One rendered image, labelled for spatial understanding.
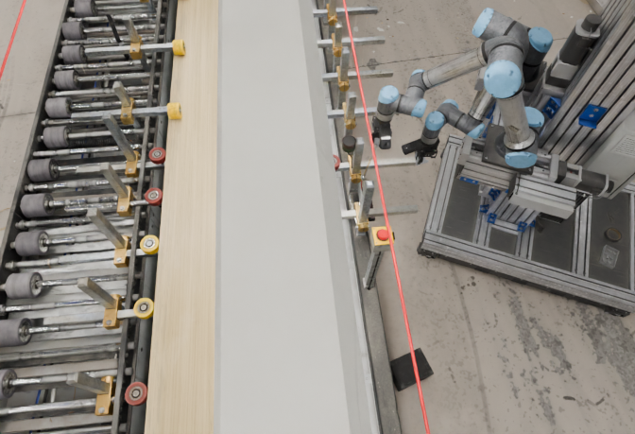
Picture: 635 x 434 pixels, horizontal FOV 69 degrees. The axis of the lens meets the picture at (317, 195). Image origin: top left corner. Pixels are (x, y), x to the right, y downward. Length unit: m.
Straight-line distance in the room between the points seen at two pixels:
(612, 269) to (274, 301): 2.99
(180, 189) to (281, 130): 1.88
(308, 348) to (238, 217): 0.10
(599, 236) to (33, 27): 4.62
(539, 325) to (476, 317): 0.36
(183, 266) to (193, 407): 0.55
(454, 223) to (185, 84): 1.75
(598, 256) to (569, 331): 0.47
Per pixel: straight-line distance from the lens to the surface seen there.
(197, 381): 1.90
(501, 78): 1.71
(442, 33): 4.34
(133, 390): 1.96
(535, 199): 2.28
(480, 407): 2.89
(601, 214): 3.36
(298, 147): 0.34
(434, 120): 2.07
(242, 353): 0.29
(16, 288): 2.35
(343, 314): 0.39
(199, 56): 2.75
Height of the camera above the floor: 2.74
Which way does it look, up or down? 60 degrees down
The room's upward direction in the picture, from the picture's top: 1 degrees clockwise
